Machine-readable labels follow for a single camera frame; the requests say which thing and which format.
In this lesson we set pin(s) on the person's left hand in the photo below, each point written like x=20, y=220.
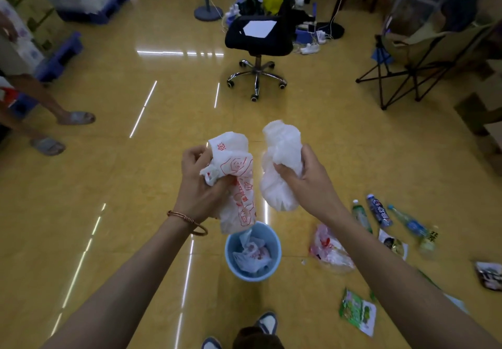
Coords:
x=196, y=192

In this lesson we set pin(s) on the person's right hand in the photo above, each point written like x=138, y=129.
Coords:
x=313, y=190

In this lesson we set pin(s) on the person's right thumb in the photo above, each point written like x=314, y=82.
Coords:
x=285, y=171

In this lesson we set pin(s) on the person's left thumb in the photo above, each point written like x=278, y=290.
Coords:
x=226, y=188

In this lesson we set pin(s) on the white red-printed plastic bag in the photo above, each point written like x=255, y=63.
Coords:
x=237, y=164

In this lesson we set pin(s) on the plain white plastic bag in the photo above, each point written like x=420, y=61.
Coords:
x=280, y=141

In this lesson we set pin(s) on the person's left forearm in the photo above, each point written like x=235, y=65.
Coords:
x=129, y=286

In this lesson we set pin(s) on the person's right forearm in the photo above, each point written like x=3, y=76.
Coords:
x=396, y=286

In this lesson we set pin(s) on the crumpled white red plastic bag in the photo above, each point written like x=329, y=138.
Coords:
x=251, y=256

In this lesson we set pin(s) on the blue plastic trash bin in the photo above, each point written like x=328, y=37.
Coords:
x=274, y=256

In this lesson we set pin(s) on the green plastic bottle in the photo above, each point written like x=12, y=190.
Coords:
x=361, y=216

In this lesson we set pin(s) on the clear plastic bag red print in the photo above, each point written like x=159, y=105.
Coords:
x=331, y=252

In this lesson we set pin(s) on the dark blue label bottle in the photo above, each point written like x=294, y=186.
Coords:
x=379, y=210

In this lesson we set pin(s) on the white power strip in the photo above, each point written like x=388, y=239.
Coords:
x=310, y=49

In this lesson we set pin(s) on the white dark snack wrapper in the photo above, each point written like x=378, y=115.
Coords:
x=393, y=243

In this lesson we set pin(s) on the black office swivel chair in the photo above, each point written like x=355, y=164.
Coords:
x=257, y=41

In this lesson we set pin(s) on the clear light blue label bottle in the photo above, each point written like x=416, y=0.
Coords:
x=410, y=223

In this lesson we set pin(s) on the person's white grey shoe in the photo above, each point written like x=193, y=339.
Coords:
x=211, y=343
x=268, y=322

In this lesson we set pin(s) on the white paper sheet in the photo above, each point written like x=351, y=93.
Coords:
x=259, y=27

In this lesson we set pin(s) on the person's brown trouser leg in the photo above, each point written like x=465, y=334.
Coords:
x=257, y=339

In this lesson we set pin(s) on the green snack packet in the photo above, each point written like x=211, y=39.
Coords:
x=357, y=311

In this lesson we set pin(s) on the yellowish drink bottle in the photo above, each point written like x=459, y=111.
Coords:
x=428, y=243

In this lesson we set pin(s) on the grey slipper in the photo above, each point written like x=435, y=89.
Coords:
x=49, y=146
x=78, y=118

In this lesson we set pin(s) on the black folding camp chair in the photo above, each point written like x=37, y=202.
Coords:
x=415, y=58

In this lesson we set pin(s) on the brown cardboard box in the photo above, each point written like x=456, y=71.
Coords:
x=480, y=113

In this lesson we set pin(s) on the green clear plastic wrapper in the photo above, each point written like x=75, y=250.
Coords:
x=455, y=299

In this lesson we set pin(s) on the blue plastic pallet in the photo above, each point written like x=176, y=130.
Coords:
x=59, y=57
x=100, y=8

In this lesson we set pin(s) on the dark printed snack packet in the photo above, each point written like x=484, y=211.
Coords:
x=489, y=276

